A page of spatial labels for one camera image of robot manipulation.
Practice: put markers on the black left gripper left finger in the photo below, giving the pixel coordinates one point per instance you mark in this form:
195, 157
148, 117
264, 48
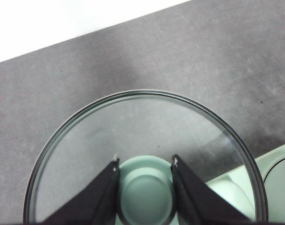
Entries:
97, 201

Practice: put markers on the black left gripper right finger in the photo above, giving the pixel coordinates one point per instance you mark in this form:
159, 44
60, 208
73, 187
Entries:
198, 201

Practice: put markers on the glass pot lid green knob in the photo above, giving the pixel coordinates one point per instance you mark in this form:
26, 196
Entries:
144, 199

